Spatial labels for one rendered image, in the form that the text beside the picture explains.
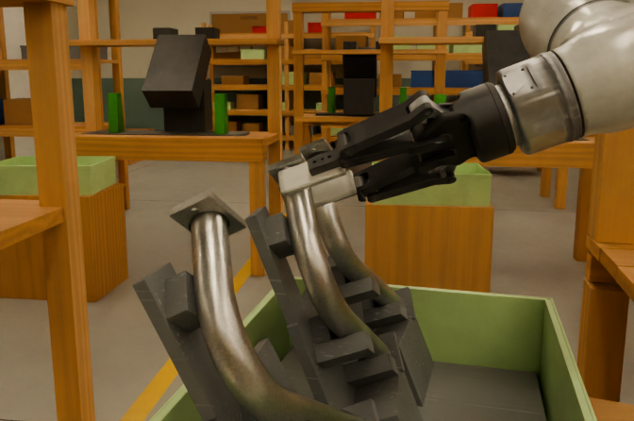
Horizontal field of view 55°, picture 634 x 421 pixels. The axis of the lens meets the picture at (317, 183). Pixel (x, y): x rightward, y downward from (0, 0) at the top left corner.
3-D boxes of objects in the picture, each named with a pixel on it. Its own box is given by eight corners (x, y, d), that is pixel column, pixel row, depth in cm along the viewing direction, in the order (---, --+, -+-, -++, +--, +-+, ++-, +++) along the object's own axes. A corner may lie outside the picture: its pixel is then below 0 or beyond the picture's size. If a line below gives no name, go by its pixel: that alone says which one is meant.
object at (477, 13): (552, 176, 777) (565, -3, 738) (321, 173, 815) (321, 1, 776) (542, 171, 830) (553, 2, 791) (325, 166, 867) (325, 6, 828)
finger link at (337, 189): (350, 168, 65) (352, 172, 66) (291, 190, 67) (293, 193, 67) (355, 190, 63) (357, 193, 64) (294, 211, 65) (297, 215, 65)
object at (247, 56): (372, 151, 1041) (375, 18, 1003) (203, 149, 1079) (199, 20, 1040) (374, 147, 1094) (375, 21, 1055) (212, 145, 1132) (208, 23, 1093)
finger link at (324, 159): (358, 160, 61) (349, 143, 58) (312, 176, 62) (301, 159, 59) (356, 149, 62) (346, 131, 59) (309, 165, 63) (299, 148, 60)
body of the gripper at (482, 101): (498, 115, 65) (417, 144, 67) (488, 60, 59) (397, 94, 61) (523, 167, 61) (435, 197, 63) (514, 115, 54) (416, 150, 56)
